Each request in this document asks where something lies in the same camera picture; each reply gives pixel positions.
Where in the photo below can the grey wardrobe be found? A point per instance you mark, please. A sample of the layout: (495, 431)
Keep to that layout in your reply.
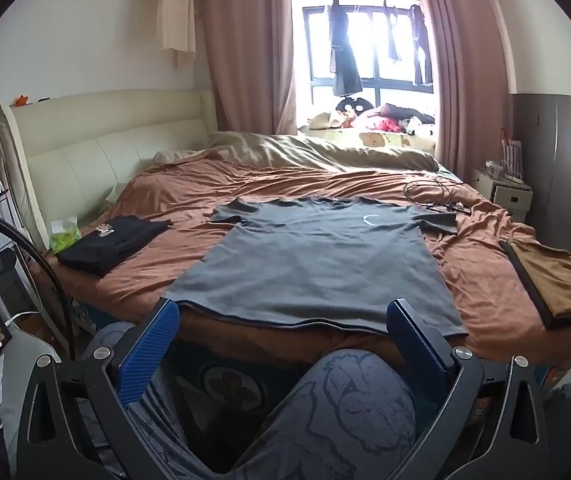
(560, 160)

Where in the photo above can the white nightstand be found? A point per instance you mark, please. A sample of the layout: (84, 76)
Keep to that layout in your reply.
(508, 197)

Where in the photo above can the black folded t-shirt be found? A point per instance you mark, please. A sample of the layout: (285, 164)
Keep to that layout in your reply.
(105, 245)

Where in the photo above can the green tissue pack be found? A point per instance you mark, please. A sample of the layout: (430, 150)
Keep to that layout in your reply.
(64, 237)

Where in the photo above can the yellow bear print cushion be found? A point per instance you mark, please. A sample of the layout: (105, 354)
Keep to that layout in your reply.
(380, 141)

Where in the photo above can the grey t-shirt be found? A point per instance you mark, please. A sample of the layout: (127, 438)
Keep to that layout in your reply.
(315, 260)

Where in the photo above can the white and red rack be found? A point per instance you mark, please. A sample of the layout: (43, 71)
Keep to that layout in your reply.
(513, 160)

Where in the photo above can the pile of clothes at window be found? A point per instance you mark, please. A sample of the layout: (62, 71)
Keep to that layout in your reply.
(380, 117)

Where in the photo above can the orange toy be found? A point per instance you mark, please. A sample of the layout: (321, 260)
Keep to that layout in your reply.
(21, 100)

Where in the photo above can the blue cartoon bed sheet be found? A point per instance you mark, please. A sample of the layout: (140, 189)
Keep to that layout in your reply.
(235, 380)

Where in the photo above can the folded brown and black clothes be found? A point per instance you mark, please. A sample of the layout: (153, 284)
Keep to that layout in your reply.
(560, 280)

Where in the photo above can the black metal frame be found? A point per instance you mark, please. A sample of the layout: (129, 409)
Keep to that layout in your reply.
(453, 207)

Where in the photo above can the brown fleece blanket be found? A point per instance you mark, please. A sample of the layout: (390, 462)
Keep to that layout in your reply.
(315, 185)

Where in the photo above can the large dark hanging garment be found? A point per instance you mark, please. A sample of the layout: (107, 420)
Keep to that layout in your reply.
(345, 55)

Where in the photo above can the pale pillow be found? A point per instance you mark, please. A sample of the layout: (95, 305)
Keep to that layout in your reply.
(180, 152)

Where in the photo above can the window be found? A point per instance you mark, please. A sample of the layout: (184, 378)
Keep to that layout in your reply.
(380, 30)

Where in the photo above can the cream leather cushion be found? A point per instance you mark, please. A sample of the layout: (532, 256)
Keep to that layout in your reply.
(13, 160)

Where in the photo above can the small dark hanging garment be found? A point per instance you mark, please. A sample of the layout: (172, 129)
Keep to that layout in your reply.
(393, 30)

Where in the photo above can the person's left leg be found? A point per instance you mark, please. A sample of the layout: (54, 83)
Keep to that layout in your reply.
(160, 440)

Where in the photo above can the person's leg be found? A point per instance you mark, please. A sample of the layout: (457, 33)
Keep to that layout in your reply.
(160, 440)
(335, 410)

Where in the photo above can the cream hanging cloth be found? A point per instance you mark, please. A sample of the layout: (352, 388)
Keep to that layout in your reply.
(178, 10)

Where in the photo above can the cream leather headboard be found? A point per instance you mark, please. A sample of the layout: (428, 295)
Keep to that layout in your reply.
(115, 130)

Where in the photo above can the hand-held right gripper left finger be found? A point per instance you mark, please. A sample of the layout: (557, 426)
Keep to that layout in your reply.
(148, 355)

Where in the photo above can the person's right leg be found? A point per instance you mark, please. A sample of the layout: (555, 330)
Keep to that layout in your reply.
(335, 410)

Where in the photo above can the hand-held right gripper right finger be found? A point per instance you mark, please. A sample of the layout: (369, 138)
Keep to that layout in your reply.
(415, 347)

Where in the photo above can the pink curtain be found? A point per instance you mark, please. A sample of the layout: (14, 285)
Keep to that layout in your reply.
(460, 60)
(250, 45)

